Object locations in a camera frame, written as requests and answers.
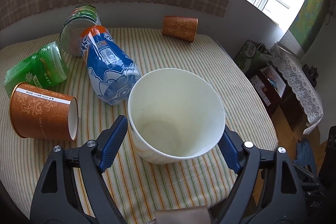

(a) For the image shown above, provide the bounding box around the white paper cup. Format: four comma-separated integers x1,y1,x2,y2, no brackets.
127,68,226,164

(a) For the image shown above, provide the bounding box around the near orange paper cup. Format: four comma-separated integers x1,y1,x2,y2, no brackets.
9,83,79,141

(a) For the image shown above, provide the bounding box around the orange paper cup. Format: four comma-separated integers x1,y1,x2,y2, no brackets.
162,16,198,43
9,83,79,141

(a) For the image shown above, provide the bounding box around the green plastic cup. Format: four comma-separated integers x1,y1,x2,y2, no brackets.
4,42,68,96

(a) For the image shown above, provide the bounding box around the far orange paper cup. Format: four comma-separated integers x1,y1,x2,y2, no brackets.
162,16,198,43

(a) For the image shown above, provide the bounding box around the striped table cloth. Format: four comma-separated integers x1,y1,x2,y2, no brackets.
1,28,278,223

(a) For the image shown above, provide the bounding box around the dark red cardboard box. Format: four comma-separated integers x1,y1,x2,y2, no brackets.
250,65,286,117

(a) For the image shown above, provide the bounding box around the white lace cloth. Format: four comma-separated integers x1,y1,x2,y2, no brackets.
269,44,324,135

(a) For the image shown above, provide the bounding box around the green white shopping bag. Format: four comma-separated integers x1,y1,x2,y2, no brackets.
234,40,272,77

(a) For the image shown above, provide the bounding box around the green wall map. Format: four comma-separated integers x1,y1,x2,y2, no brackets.
289,0,330,57

